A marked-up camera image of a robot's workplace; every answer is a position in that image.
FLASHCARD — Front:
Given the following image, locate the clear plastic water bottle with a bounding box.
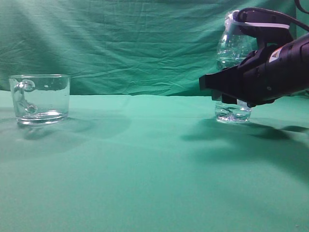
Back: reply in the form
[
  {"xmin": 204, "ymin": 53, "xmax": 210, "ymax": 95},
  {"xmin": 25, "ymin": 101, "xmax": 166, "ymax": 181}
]
[{"xmin": 215, "ymin": 10, "xmax": 252, "ymax": 123}]

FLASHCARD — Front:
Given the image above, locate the black wrist camera with cable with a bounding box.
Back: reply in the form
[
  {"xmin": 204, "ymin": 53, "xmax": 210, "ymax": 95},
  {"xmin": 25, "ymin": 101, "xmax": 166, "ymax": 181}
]
[{"xmin": 231, "ymin": 0, "xmax": 309, "ymax": 49}]

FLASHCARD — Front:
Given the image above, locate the clear glass mug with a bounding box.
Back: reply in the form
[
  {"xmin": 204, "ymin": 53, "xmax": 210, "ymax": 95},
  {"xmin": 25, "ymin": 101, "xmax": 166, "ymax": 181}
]
[{"xmin": 9, "ymin": 74, "xmax": 70, "ymax": 126}]

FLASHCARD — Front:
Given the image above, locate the green table cloth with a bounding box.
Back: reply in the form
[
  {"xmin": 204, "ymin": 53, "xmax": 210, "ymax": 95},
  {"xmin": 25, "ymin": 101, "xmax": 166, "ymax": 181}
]
[{"xmin": 0, "ymin": 91, "xmax": 309, "ymax": 232}]

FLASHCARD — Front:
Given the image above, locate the green backdrop cloth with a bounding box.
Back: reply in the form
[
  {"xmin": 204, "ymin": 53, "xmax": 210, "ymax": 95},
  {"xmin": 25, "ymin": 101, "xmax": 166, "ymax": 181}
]
[{"xmin": 0, "ymin": 0, "xmax": 309, "ymax": 97}]

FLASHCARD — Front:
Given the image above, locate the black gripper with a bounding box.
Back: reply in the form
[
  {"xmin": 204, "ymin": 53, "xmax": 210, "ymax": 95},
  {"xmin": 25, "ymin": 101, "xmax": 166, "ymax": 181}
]
[{"xmin": 199, "ymin": 34, "xmax": 309, "ymax": 107}]

